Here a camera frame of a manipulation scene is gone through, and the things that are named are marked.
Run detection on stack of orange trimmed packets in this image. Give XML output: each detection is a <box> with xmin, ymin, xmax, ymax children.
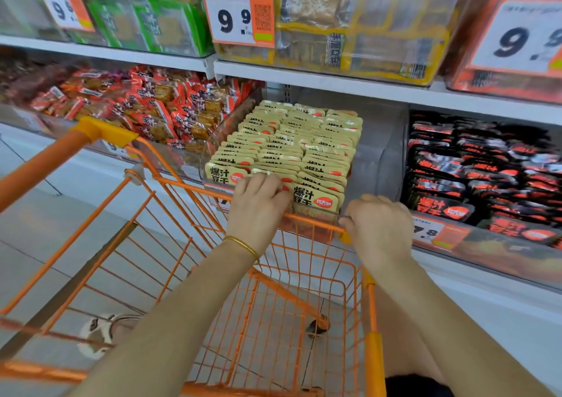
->
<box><xmin>443</xmin><ymin>0</ymin><xmax>562</xmax><ymax>104</ymax></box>

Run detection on pile of red tan packets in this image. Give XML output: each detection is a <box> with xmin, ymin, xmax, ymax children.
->
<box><xmin>105</xmin><ymin>66</ymin><xmax>260</xmax><ymax>152</ymax></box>

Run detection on orange shopping cart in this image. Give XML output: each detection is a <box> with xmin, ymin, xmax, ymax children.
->
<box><xmin>0</xmin><ymin>115</ymin><xmax>388</xmax><ymax>397</ymax></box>

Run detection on person's right hand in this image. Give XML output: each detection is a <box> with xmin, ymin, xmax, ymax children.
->
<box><xmin>338</xmin><ymin>194</ymin><xmax>416</xmax><ymax>275</ymax></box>

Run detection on black shorts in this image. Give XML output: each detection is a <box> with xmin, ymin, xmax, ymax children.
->
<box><xmin>385</xmin><ymin>372</ymin><xmax>456</xmax><ymax>397</ymax></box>

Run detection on person's right leg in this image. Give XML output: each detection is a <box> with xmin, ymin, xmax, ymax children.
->
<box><xmin>376</xmin><ymin>282</ymin><xmax>449</xmax><ymax>383</ymax></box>

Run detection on stack of yellow trimmed packets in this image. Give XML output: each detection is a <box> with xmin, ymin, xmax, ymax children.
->
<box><xmin>215</xmin><ymin>0</ymin><xmax>467</xmax><ymax>86</ymax></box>

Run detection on person's left white sandal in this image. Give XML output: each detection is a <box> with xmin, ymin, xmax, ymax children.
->
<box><xmin>77</xmin><ymin>313</ymin><xmax>142</xmax><ymax>360</ymax></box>

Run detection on stack of green packets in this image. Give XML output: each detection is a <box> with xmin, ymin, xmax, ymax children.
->
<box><xmin>0</xmin><ymin>0</ymin><xmax>214</xmax><ymax>58</ymax></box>

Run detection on person's left hand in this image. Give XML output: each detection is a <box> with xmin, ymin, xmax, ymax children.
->
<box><xmin>224</xmin><ymin>173</ymin><xmax>295</xmax><ymax>257</ymax></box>

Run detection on heap of dark brown packets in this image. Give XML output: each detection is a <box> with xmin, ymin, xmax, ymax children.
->
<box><xmin>0</xmin><ymin>54</ymin><xmax>56</xmax><ymax>104</ymax></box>

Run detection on person's left forearm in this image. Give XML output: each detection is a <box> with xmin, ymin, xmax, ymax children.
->
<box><xmin>70</xmin><ymin>241</ymin><xmax>260</xmax><ymax>397</ymax></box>

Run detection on heap of red white packets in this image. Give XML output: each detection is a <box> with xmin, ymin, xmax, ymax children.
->
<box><xmin>30</xmin><ymin>69</ymin><xmax>133</xmax><ymax>119</ymax></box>

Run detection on row of black orange snacks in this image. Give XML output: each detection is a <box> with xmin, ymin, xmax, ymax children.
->
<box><xmin>457</xmin><ymin>120</ymin><xmax>561</xmax><ymax>246</ymax></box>
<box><xmin>505</xmin><ymin>133</ymin><xmax>562</xmax><ymax>253</ymax></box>
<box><xmin>406</xmin><ymin>115</ymin><xmax>479</xmax><ymax>227</ymax></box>

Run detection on person's right forearm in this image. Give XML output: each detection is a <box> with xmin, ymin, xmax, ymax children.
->
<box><xmin>373</xmin><ymin>256</ymin><xmax>554</xmax><ymax>397</ymax></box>

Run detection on row of yellow orange snacks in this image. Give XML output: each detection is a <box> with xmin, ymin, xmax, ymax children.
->
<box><xmin>292</xmin><ymin>107</ymin><xmax>364</xmax><ymax>218</ymax></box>
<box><xmin>204</xmin><ymin>101</ymin><xmax>295</xmax><ymax>187</ymax></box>
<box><xmin>246</xmin><ymin>102</ymin><xmax>328</xmax><ymax>183</ymax></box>

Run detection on white orange price tag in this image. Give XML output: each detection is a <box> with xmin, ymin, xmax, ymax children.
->
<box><xmin>35</xmin><ymin>0</ymin><xmax>96</xmax><ymax>33</ymax></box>
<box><xmin>470</xmin><ymin>0</ymin><xmax>562</xmax><ymax>79</ymax></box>
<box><xmin>204</xmin><ymin>0</ymin><xmax>276</xmax><ymax>49</ymax></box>

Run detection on gold bracelet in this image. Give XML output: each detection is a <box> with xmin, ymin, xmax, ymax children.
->
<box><xmin>221</xmin><ymin>234</ymin><xmax>262</xmax><ymax>263</ymax></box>

